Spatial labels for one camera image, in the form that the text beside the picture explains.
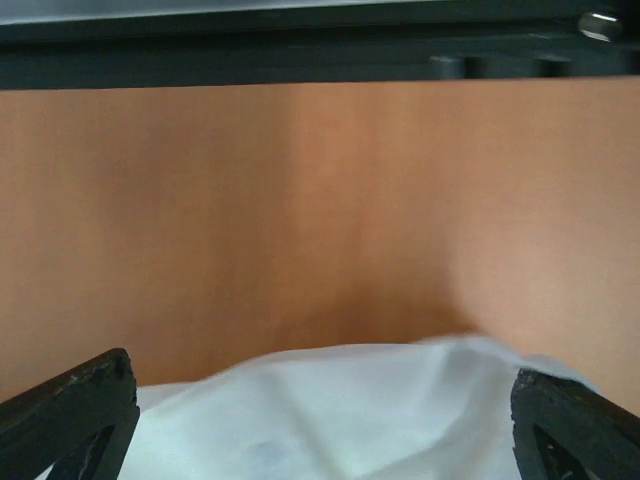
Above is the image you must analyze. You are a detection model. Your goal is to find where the white button-up shirt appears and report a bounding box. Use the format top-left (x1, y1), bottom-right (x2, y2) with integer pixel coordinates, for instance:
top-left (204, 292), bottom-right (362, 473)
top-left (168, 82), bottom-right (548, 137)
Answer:
top-left (120, 335), bottom-right (576, 479)

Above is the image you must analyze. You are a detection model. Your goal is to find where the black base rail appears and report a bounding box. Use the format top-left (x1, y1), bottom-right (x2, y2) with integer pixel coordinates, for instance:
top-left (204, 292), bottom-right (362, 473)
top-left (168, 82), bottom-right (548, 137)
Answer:
top-left (1, 1), bottom-right (639, 90)

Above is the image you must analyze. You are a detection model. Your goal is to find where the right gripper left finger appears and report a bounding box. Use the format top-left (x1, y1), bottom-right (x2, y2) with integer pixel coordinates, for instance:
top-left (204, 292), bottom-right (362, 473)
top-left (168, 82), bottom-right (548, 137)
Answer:
top-left (1, 348), bottom-right (140, 479)

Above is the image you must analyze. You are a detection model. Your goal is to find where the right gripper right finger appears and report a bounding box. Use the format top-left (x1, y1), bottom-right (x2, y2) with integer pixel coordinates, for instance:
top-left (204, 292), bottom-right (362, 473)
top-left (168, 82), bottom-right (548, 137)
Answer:
top-left (510, 369), bottom-right (639, 480)

